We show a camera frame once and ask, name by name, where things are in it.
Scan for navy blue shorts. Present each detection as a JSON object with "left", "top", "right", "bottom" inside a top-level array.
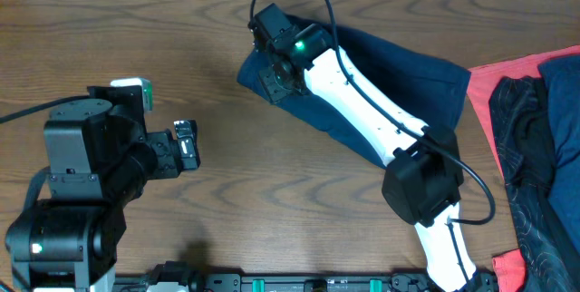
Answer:
[{"left": 236, "top": 13, "right": 472, "bottom": 170}]

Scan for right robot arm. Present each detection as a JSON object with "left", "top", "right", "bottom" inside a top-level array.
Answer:
[{"left": 248, "top": 4, "right": 492, "bottom": 291}]

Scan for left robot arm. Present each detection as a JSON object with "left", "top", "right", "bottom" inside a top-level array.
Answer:
[{"left": 5, "top": 98, "right": 200, "bottom": 291}]

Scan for black patterned garment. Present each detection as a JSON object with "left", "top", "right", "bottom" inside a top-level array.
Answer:
[{"left": 488, "top": 77, "right": 579, "bottom": 291}]

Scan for blue garment in pile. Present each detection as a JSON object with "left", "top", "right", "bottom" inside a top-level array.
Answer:
[{"left": 538, "top": 54, "right": 579, "bottom": 248}]

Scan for red cloth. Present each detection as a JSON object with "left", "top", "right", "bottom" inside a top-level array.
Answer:
[{"left": 468, "top": 46, "right": 579, "bottom": 291}]

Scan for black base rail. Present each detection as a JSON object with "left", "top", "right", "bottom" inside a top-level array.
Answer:
[{"left": 112, "top": 260, "right": 499, "bottom": 292}]

